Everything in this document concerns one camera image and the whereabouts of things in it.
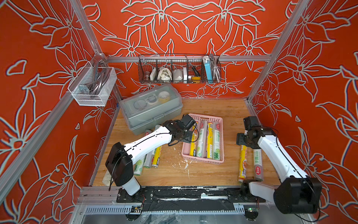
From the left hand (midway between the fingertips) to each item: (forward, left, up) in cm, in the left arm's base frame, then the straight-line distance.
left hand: (186, 135), depth 81 cm
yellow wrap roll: (+4, -16, -12) cm, 21 cm away
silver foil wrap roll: (-4, -10, -11) cm, 16 cm away
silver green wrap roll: (-12, +22, -12) cm, 28 cm away
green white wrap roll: (+3, -20, -11) cm, 23 cm away
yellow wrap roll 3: (-10, +17, -11) cm, 23 cm away
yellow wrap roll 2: (0, -5, -11) cm, 12 cm away
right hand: (0, -34, -3) cm, 34 cm away
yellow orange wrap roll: (-9, -35, -11) cm, 38 cm away
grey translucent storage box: (+14, +25, +5) cm, 29 cm away
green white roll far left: (-16, +27, -10) cm, 33 cm away
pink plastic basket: (-2, 0, -14) cm, 14 cm away
